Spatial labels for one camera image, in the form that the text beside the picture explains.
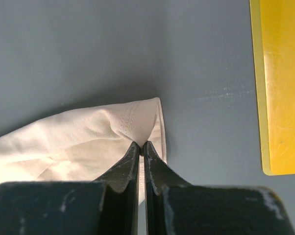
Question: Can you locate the yellow board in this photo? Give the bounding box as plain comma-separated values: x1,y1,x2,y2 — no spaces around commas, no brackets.
250,0,295,176

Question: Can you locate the beige t-shirt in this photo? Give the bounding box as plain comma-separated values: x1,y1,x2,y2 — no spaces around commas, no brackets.
0,97,168,205

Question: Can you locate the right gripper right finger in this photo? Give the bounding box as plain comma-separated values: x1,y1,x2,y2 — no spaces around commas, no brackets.
143,141,295,235

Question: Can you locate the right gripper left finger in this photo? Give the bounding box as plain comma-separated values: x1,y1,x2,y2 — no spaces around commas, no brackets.
0,143,140,235

